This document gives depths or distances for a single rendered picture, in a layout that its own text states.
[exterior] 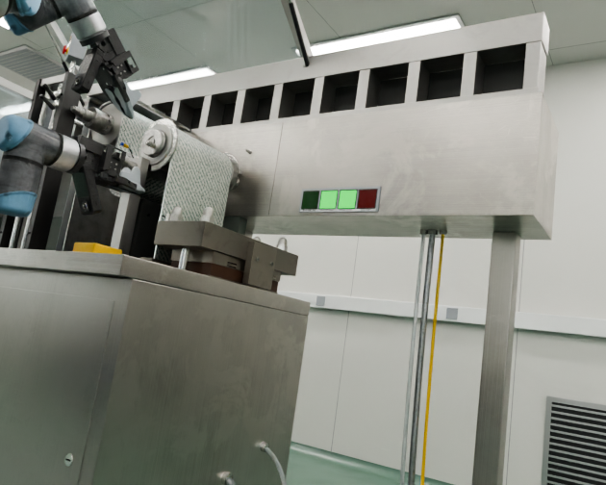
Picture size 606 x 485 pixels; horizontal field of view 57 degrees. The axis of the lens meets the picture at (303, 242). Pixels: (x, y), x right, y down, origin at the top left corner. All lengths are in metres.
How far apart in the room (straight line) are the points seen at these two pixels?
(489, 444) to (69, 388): 0.96
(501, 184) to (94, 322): 0.94
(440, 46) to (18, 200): 1.09
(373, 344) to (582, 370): 1.32
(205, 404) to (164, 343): 0.20
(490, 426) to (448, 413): 2.31
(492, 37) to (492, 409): 0.93
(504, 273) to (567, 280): 2.20
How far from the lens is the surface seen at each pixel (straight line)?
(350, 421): 4.07
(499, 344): 1.48
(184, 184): 1.53
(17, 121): 1.23
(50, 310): 1.26
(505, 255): 1.51
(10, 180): 1.22
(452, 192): 1.41
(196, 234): 1.31
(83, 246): 1.21
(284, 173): 1.67
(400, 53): 1.65
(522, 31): 1.55
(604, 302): 3.65
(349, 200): 1.51
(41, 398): 1.24
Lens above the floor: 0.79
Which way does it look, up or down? 10 degrees up
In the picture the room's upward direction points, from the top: 8 degrees clockwise
